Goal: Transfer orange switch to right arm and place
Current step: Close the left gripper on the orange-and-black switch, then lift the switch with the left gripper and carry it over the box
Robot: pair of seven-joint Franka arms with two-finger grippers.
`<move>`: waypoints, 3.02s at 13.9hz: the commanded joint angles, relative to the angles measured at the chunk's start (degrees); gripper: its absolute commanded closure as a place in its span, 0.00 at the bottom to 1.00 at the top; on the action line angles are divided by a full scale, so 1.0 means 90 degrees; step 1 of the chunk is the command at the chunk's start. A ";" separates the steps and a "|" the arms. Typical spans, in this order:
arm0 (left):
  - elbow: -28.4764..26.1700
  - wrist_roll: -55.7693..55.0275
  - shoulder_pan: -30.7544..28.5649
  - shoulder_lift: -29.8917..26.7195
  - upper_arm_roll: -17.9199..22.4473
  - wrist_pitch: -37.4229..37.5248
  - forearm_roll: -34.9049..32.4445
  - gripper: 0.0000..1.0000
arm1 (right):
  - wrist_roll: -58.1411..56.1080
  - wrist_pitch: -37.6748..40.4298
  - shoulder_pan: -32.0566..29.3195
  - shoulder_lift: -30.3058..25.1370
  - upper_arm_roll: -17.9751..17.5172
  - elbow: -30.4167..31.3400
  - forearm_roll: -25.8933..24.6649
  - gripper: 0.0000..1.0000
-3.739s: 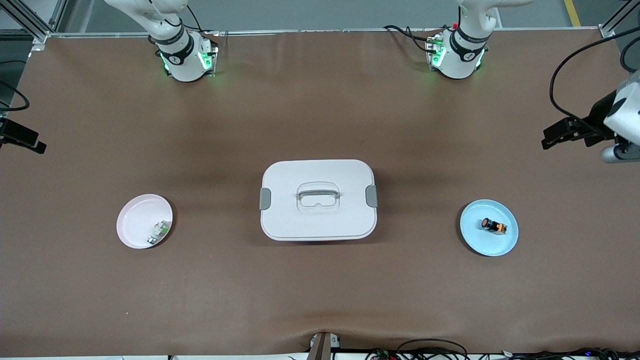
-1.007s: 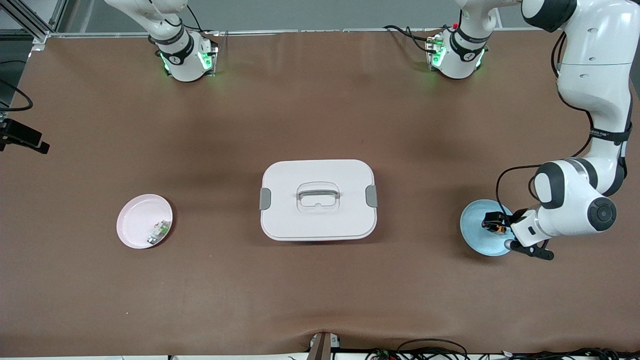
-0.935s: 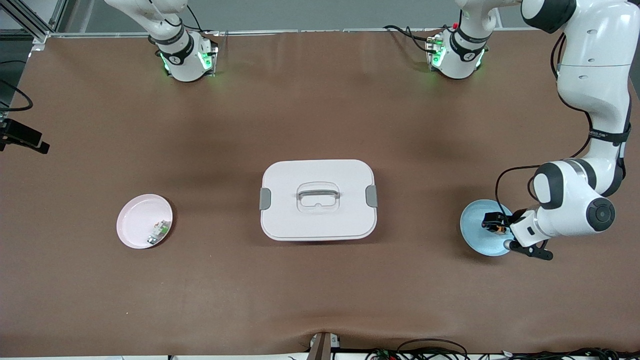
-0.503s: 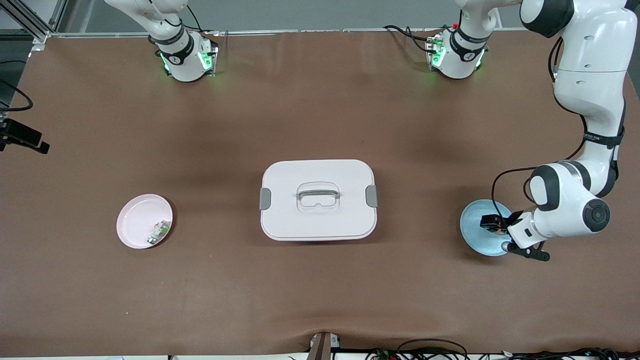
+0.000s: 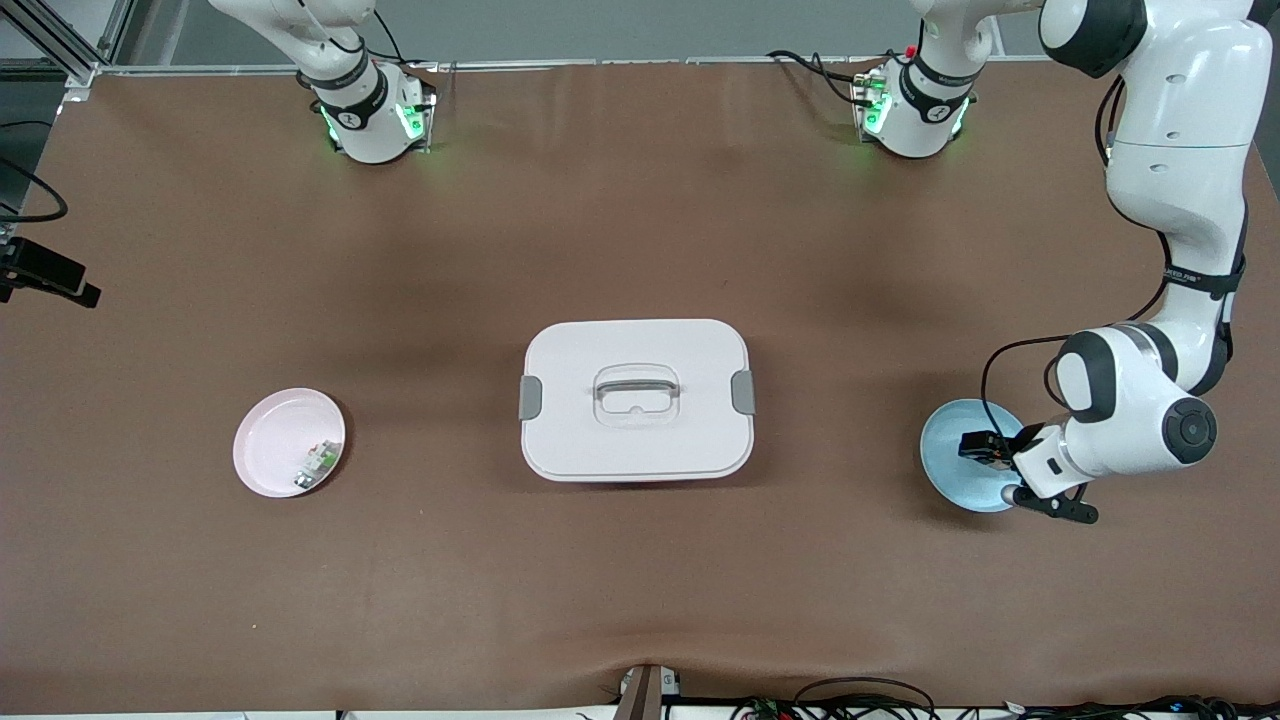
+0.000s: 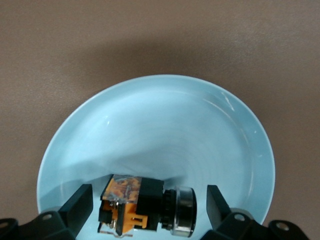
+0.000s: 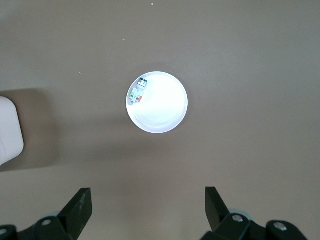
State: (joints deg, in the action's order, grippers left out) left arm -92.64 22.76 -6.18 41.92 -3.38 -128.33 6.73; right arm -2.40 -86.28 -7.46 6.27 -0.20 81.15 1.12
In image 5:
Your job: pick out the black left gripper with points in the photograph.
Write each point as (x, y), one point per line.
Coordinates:
(1001, 449)

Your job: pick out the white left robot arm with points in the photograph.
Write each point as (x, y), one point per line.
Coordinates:
(1180, 130)

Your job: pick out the light blue round plate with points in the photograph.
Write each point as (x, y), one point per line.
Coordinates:
(950, 470)

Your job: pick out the grey box latch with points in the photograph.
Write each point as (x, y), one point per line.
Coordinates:
(530, 398)
(743, 392)

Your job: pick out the white lidded storage box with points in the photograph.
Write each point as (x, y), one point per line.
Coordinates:
(640, 440)

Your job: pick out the pink round plate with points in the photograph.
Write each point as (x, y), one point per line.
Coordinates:
(275, 440)

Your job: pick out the brown grey mount post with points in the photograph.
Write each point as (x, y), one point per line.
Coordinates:
(645, 695)

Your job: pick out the green white switch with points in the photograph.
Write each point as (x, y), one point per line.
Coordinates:
(315, 465)

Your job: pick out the black side camera device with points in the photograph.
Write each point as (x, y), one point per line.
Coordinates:
(45, 265)

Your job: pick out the aluminium frame profile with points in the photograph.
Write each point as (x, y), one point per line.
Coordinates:
(60, 45)

